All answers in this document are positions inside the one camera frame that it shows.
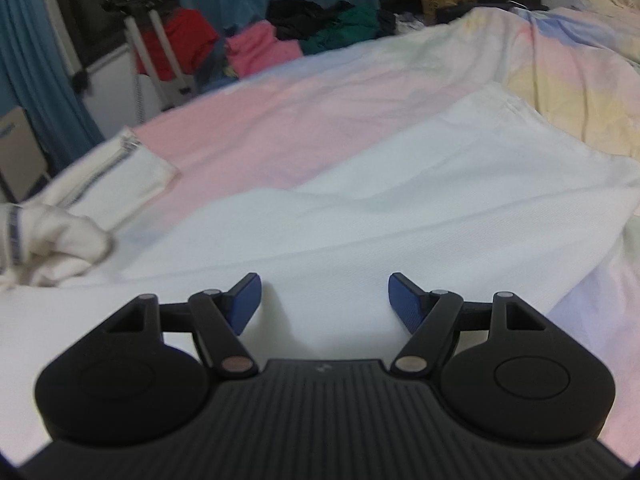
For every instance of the cream garment with blue stripes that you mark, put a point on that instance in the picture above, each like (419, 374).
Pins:
(120, 180)

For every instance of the dark window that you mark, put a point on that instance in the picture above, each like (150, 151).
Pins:
(85, 10)

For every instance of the white cabinet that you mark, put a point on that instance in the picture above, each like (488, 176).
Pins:
(110, 90)

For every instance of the white garment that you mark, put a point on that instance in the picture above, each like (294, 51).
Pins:
(400, 200)

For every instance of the dark blue patterned cloth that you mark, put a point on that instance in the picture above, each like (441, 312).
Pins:
(215, 70)

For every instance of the pale patterned cloth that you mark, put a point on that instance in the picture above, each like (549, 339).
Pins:
(406, 22)

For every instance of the pink garment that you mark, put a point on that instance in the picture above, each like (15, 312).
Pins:
(260, 52)

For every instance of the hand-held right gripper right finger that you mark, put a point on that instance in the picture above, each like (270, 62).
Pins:
(405, 305)

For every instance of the green garment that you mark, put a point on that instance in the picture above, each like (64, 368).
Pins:
(350, 25)

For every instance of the pastel bed sheet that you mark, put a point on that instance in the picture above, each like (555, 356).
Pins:
(280, 120)

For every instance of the black garment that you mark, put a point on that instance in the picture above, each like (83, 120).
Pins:
(295, 17)

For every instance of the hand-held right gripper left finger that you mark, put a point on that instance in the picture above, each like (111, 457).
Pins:
(245, 305)

